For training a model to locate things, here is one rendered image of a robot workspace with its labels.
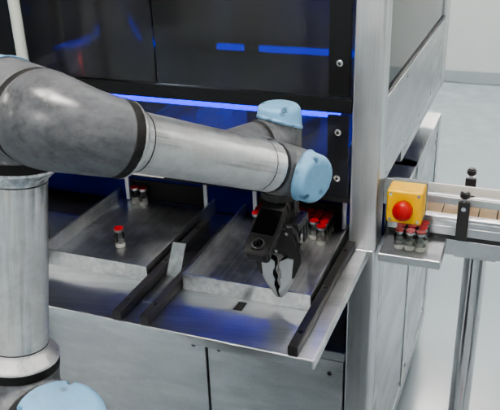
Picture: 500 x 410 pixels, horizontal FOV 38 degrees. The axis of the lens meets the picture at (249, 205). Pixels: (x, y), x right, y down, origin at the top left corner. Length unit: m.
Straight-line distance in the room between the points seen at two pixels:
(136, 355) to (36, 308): 1.01
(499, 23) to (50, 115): 5.42
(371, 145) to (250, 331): 0.45
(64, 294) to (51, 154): 0.69
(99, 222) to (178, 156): 0.88
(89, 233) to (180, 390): 0.53
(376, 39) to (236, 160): 0.54
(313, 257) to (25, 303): 0.72
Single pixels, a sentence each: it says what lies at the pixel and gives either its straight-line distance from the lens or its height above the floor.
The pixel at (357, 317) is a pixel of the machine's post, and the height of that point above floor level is 0.71.
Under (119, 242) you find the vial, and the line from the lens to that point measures 1.62.
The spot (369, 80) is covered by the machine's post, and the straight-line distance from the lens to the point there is 1.44.
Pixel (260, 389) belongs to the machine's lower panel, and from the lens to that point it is 1.88.
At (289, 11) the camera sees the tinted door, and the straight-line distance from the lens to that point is 1.46.
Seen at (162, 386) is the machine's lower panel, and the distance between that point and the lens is 2.02.
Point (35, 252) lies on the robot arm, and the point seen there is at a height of 1.19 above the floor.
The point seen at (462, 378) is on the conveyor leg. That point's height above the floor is 0.49.
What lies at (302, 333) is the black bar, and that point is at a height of 0.90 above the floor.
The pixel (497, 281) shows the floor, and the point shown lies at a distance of 3.28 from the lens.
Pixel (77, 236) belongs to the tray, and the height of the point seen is 0.88.
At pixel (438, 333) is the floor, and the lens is 2.90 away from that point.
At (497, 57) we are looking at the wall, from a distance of 6.13.
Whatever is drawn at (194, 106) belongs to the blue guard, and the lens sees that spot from 1.58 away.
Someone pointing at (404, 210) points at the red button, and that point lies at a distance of 1.48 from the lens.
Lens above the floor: 1.63
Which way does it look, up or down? 25 degrees down
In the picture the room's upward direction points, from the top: 2 degrees counter-clockwise
